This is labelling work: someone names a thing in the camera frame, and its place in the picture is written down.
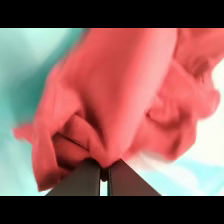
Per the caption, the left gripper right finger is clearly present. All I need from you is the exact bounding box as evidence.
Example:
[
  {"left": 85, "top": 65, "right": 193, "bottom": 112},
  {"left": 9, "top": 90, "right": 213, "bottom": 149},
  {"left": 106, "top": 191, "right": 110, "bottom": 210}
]
[{"left": 106, "top": 158, "right": 162, "bottom": 197}]

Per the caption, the red T-shirt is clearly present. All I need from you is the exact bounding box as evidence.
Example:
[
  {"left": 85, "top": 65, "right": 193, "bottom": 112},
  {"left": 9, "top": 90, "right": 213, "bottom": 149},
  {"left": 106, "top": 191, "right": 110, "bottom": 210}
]
[{"left": 12, "top": 27, "right": 224, "bottom": 193}]

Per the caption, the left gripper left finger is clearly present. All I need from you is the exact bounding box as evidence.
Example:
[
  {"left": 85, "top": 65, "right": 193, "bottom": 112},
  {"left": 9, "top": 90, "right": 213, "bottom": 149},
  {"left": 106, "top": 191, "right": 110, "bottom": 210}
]
[{"left": 46, "top": 159, "right": 102, "bottom": 197}]

